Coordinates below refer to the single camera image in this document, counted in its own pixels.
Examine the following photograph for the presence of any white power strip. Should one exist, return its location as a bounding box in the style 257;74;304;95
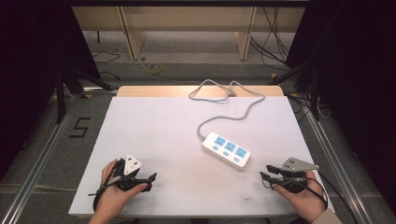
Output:
201;132;252;171

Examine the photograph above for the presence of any light wooden desk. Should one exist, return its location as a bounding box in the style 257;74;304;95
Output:
71;6;306;62

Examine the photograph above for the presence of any aluminium floor rail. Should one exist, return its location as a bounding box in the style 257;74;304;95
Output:
0;92;82;224
304;104;375;224

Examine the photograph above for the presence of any person's left hand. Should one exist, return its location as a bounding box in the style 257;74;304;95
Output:
92;159;149;222

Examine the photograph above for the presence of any dark curtain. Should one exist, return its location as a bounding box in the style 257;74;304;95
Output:
0;0;102;181
285;0;396;206

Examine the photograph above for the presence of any yellow cable coil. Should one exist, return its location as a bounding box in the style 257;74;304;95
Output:
139;57;202;86

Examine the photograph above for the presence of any white table board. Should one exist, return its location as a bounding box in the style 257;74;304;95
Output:
68;95;335;218

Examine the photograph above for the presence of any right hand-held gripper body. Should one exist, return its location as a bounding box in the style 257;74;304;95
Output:
277;157;320;194

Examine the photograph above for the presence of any bundle of black cables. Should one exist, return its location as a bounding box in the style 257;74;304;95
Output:
249;7;292;73

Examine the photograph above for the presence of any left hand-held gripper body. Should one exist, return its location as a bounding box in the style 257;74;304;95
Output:
115;154;148;192

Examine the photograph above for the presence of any person's right hand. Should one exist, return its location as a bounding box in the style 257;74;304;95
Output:
272;170;327;224

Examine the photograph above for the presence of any grey power strip cable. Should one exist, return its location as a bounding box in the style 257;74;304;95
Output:
188;78;266;141

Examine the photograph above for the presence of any thin black floor cable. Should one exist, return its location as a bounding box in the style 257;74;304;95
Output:
92;49;122;80

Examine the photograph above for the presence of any black metal stand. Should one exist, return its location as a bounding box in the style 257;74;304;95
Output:
267;59;323;121
54;63;115;125

